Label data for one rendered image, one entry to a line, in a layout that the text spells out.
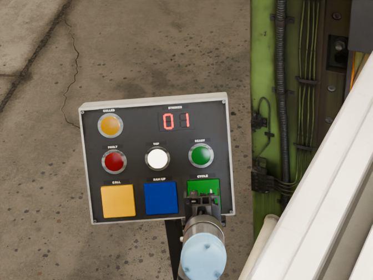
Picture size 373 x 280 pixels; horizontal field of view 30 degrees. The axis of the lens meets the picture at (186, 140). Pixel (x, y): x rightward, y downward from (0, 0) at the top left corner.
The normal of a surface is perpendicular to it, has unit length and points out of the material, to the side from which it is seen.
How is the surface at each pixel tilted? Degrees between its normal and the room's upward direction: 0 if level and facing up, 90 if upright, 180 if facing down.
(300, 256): 0
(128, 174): 60
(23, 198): 0
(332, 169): 0
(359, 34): 90
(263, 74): 90
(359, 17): 90
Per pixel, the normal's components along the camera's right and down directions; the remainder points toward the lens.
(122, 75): -0.08, -0.73
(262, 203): -0.40, 0.65
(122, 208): -0.02, 0.22
